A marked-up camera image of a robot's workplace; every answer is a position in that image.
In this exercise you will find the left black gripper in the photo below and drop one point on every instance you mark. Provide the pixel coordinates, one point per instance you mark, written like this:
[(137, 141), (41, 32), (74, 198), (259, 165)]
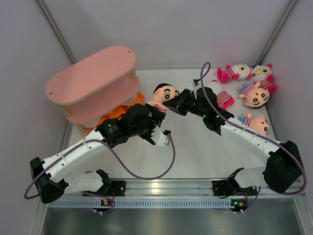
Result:
[(156, 118)]

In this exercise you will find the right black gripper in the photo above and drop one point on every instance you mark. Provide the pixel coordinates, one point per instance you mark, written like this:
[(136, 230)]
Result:
[(177, 104)]

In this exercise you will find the boy plush black hair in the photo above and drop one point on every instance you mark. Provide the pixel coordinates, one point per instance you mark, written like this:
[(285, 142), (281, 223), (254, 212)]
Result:
[(163, 92)]

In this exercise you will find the boy plush red dot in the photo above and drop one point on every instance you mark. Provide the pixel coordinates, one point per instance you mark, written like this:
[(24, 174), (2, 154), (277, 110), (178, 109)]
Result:
[(253, 95)]

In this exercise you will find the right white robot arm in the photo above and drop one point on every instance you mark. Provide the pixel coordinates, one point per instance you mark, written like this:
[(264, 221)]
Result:
[(282, 172)]

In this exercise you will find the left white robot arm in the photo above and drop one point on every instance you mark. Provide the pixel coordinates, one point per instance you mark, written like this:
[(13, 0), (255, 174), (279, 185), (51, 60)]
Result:
[(52, 176)]

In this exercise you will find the pink two-tier wooden shelf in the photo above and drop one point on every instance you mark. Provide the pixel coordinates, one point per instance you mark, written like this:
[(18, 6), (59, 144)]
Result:
[(95, 86)]

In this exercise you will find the orange plush toy right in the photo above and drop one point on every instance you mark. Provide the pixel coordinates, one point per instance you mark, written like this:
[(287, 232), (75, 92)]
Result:
[(139, 99)]

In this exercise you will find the orange plush toy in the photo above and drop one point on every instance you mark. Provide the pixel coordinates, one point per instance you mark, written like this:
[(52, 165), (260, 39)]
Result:
[(116, 113), (139, 99)]

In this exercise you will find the orange plush toy middle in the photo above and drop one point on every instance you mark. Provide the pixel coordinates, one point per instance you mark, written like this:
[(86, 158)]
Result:
[(116, 113)]

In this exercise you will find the white pink plush face down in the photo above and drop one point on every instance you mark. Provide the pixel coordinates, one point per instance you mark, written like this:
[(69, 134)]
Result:
[(224, 100)]

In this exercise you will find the white pink plush back left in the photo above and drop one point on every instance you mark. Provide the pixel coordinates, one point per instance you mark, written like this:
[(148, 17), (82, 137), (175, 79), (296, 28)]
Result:
[(235, 72)]

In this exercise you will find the white pink plush yellow glasses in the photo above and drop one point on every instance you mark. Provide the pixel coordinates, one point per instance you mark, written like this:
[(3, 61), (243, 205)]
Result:
[(264, 75)]

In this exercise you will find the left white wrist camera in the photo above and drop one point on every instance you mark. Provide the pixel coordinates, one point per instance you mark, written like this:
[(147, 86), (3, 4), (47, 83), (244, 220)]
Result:
[(159, 137)]

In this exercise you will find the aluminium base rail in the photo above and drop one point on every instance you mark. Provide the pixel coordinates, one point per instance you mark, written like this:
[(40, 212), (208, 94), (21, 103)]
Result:
[(169, 188)]

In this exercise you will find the white slotted cable duct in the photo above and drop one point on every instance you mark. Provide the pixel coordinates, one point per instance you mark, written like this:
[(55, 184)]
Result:
[(133, 203)]

